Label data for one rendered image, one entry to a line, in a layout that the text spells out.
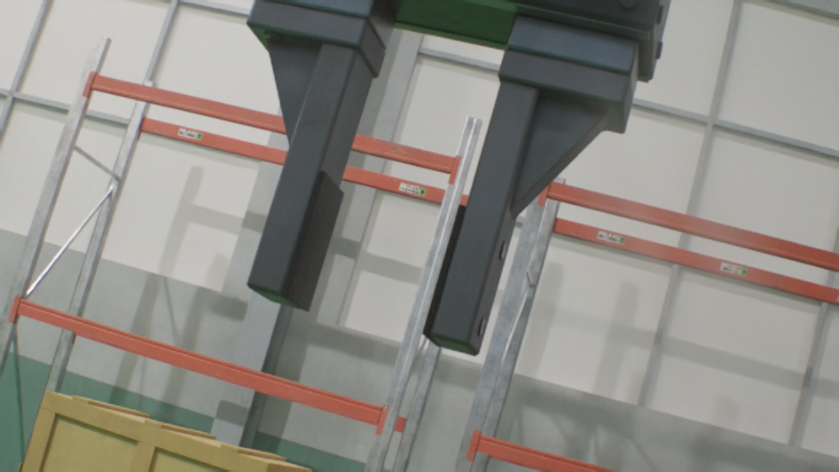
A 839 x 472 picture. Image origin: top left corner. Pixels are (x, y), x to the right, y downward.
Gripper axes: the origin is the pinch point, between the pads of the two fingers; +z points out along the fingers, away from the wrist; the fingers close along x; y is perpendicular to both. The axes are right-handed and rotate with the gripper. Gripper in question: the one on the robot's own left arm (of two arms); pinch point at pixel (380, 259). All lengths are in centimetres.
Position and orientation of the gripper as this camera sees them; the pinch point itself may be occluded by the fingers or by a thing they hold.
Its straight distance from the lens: 38.5
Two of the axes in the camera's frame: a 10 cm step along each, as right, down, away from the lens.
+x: -9.4, -2.4, 2.4
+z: -2.8, 9.5, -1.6
